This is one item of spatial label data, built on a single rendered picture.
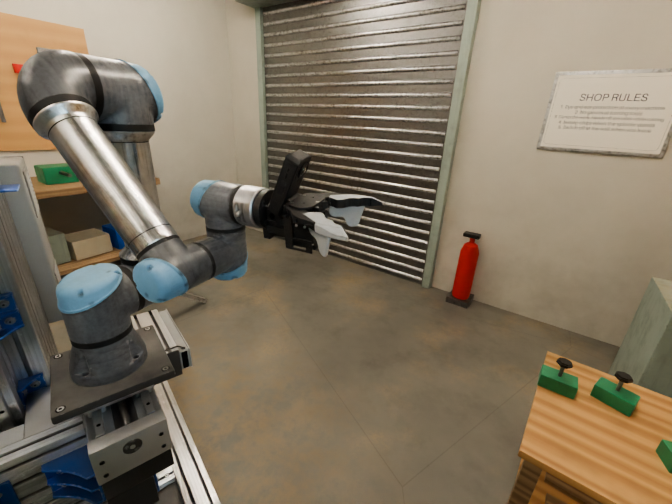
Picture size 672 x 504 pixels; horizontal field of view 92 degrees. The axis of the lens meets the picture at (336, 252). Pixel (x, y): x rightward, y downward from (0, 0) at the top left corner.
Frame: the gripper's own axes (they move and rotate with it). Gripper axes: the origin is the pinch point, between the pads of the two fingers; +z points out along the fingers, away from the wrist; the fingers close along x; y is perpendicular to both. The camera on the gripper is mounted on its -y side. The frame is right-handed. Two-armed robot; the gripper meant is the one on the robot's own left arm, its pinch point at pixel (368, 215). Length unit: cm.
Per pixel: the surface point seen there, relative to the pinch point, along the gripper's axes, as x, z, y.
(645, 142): -209, 94, 19
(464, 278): -194, 15, 127
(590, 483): -23, 56, 75
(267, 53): -274, -211, -35
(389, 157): -235, -65, 47
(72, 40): -141, -300, -42
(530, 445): -28, 42, 75
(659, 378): -101, 100, 98
